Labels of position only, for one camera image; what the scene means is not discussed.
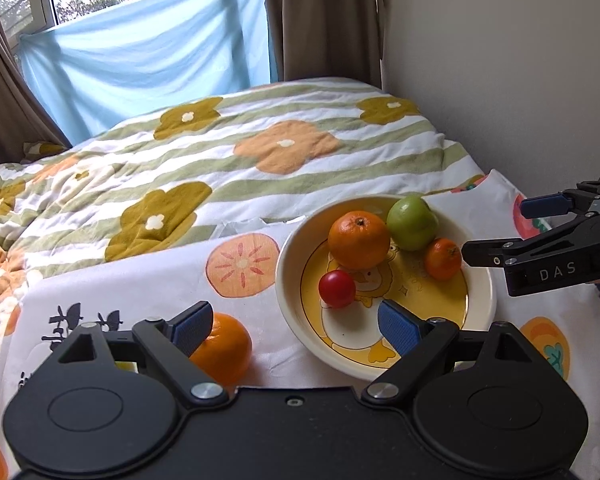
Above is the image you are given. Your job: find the small tangerine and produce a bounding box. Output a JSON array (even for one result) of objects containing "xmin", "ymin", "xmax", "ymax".
[{"xmin": 424, "ymin": 237, "xmax": 462, "ymax": 281}]

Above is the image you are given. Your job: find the red cherry tomato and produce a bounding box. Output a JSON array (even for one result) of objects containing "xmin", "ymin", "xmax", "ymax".
[{"xmin": 318, "ymin": 270, "xmax": 356, "ymax": 309}]

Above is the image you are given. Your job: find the green apple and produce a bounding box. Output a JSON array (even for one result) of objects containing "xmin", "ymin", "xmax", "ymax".
[{"xmin": 387, "ymin": 194, "xmax": 439, "ymax": 252}]

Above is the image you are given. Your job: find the orange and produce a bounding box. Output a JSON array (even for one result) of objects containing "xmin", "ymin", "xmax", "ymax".
[
  {"xmin": 189, "ymin": 312, "xmax": 252, "ymax": 387},
  {"xmin": 327, "ymin": 210, "xmax": 391, "ymax": 271}
]

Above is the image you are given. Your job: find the yellow duck bowl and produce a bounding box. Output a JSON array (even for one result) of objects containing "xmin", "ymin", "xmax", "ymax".
[{"xmin": 275, "ymin": 195, "xmax": 496, "ymax": 380}]

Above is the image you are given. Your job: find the floral striped duvet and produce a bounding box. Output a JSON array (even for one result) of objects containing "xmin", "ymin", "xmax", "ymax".
[{"xmin": 0, "ymin": 78, "xmax": 480, "ymax": 353}]

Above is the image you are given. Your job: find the left brown curtain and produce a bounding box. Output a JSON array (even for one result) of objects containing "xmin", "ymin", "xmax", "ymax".
[{"xmin": 0, "ymin": 23, "xmax": 70, "ymax": 165}]

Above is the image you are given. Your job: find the brown curtain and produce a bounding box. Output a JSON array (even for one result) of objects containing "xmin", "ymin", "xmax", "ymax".
[
  {"xmin": 0, "ymin": 23, "xmax": 70, "ymax": 165},
  {"xmin": 265, "ymin": 0, "xmax": 381, "ymax": 87}
]

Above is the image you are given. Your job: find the blue window cloth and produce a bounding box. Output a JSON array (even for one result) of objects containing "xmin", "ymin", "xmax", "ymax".
[{"xmin": 18, "ymin": 0, "xmax": 273, "ymax": 145}]

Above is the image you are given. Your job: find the right brown curtain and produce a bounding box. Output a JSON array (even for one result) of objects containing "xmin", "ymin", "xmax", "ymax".
[{"xmin": 265, "ymin": 0, "xmax": 381, "ymax": 87}]

